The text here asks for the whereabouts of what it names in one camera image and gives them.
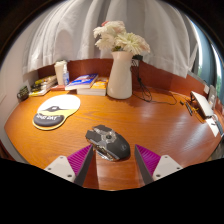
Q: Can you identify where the yellow and black book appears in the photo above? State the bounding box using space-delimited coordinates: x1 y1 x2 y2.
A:
34 74 58 86

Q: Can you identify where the blue book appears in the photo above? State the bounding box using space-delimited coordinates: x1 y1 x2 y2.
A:
64 73 100 92

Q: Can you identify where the window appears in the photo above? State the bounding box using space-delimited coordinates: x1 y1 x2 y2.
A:
188 18 224 101

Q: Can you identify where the cream lidded travel cup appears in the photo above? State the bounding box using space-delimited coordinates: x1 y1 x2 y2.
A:
53 59 68 86

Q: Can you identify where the black cable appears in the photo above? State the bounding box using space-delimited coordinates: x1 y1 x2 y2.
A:
131 54 181 106

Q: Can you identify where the black pen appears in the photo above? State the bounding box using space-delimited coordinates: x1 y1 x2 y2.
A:
184 101 194 117

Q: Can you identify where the white flower bouquet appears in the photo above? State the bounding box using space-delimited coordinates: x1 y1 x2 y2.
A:
92 20 152 56

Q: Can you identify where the white paper sheet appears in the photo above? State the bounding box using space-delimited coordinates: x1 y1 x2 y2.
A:
204 116 223 138

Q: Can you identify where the orange and yellow book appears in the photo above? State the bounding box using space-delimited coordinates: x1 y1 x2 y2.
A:
76 77 110 97

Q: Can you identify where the white flat device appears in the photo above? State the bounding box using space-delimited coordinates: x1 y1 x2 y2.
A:
190 90 215 118

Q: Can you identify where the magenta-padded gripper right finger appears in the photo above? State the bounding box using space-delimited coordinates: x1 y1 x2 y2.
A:
134 143 184 185

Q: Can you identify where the reddish brown book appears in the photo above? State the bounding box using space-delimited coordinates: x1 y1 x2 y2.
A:
49 84 68 92

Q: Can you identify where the cream ceramic vase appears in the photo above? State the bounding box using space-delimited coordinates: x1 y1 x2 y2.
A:
106 50 134 100

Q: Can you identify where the white curtain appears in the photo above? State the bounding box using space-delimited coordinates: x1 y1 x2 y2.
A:
22 0 201 78

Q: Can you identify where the thick yellow book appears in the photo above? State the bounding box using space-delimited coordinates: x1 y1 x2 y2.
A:
28 87 53 98

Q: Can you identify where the grey and black computer mouse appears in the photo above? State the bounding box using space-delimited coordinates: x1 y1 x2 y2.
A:
85 124 132 162

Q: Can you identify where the white yellow black mouse pad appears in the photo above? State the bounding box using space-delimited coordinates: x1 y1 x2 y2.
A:
32 94 82 131

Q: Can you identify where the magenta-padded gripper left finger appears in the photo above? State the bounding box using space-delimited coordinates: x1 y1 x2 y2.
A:
43 143 95 187

